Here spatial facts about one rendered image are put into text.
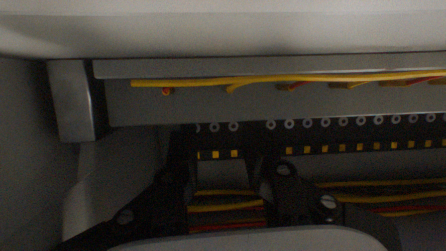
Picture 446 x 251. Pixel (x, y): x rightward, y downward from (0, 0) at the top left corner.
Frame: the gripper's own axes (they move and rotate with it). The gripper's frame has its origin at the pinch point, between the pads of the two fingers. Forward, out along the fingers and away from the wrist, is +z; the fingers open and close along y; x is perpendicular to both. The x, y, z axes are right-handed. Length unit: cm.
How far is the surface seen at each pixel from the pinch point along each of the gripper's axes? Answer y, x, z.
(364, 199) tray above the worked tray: 16.7, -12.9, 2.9
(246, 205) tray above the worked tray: 3.2, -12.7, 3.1
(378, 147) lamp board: 18.6, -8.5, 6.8
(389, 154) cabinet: 25.3, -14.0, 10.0
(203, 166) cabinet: -1.5, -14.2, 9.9
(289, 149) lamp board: 8.2, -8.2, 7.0
